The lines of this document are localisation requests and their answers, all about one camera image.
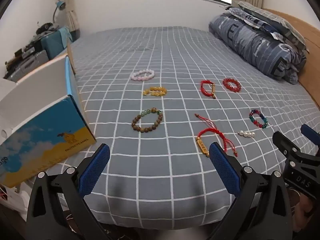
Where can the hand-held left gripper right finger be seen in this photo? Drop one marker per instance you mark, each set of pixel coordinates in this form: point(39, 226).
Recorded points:
point(225, 170)

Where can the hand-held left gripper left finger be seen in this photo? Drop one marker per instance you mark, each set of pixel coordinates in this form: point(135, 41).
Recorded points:
point(95, 170)

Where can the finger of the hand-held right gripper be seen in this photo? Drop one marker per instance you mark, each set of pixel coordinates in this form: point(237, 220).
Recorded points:
point(283, 142)
point(308, 132)

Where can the blue and yellow cardboard box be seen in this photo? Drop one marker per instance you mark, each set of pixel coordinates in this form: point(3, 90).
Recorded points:
point(50, 135)

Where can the person's right hand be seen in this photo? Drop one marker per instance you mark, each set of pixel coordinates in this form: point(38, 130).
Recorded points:
point(306, 210)

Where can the wooden headboard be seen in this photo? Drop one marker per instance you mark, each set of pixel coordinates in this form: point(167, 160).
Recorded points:
point(312, 55)

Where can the folded blue grey quilt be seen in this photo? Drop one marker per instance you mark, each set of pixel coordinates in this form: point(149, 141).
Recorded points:
point(250, 45)

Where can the grey checked pillow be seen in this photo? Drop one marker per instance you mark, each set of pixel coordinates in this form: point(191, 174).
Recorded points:
point(280, 20)

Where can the grey suitcase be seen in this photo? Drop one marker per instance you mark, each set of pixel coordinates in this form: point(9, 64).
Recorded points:
point(27, 63)

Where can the teal suitcase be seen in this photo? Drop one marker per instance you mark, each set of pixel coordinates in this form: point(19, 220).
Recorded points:
point(53, 45)

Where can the dark blue patterned pillow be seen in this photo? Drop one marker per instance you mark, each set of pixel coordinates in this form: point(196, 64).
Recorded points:
point(240, 13)

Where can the teal cloth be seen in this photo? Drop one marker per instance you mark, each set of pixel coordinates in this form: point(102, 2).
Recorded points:
point(65, 33)

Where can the pile of black electronics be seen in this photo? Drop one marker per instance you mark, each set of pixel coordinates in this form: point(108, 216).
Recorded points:
point(37, 38)

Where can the blue desk lamp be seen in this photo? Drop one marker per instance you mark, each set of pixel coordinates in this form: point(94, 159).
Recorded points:
point(60, 5)

